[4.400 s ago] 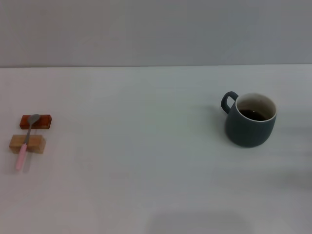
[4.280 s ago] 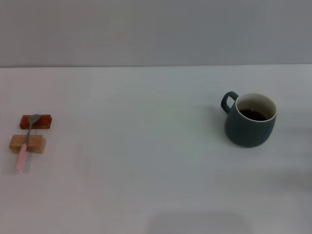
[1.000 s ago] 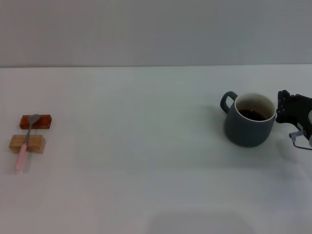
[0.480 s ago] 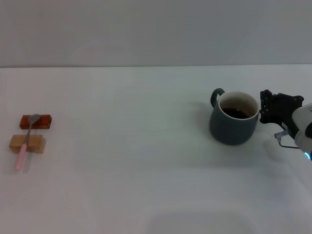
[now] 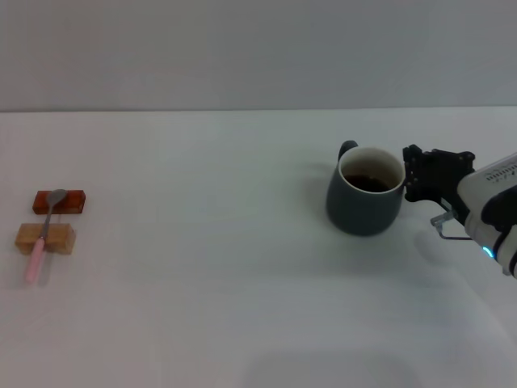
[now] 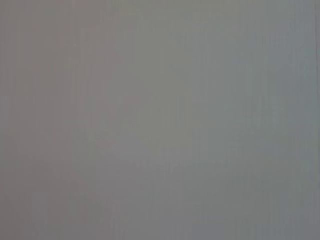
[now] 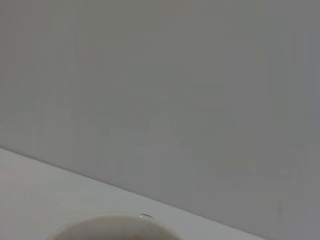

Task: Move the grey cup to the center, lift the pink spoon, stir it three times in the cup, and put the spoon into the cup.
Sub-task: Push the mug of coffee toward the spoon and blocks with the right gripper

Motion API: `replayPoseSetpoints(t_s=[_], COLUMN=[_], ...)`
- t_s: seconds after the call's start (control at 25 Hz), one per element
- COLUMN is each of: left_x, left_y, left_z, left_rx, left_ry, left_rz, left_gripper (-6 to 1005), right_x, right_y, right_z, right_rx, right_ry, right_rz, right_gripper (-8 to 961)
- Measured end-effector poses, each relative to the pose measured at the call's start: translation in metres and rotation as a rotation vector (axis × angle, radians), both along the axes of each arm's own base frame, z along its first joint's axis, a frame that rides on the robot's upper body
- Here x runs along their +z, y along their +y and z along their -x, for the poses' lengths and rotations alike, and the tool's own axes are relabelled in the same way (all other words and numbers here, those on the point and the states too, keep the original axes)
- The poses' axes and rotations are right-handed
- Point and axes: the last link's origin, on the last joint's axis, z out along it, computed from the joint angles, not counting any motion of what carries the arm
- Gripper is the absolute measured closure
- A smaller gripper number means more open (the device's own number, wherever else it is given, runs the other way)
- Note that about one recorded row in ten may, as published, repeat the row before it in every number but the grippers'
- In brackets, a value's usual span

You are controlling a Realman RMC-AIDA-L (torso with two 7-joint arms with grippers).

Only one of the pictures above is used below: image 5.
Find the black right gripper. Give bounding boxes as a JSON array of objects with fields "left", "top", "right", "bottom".
[{"left": 401, "top": 144, "right": 477, "bottom": 222}]

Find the grey ceramic cup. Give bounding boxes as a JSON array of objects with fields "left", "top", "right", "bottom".
[{"left": 326, "top": 140, "right": 406, "bottom": 238}]

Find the pink handled metal spoon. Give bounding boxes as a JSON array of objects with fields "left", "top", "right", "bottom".
[{"left": 25, "top": 188, "right": 68, "bottom": 283}]

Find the dark coffee liquid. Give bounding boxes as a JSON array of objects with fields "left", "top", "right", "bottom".
[{"left": 343, "top": 173, "right": 391, "bottom": 193}]

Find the red-brown wooden block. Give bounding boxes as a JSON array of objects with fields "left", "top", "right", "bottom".
[{"left": 32, "top": 190, "right": 87, "bottom": 216}]

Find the light wooden block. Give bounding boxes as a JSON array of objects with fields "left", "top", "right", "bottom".
[{"left": 15, "top": 222, "right": 77, "bottom": 256}]

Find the right arm cable with connector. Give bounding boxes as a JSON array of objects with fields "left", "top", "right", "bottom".
[{"left": 430, "top": 209, "right": 474, "bottom": 241}]

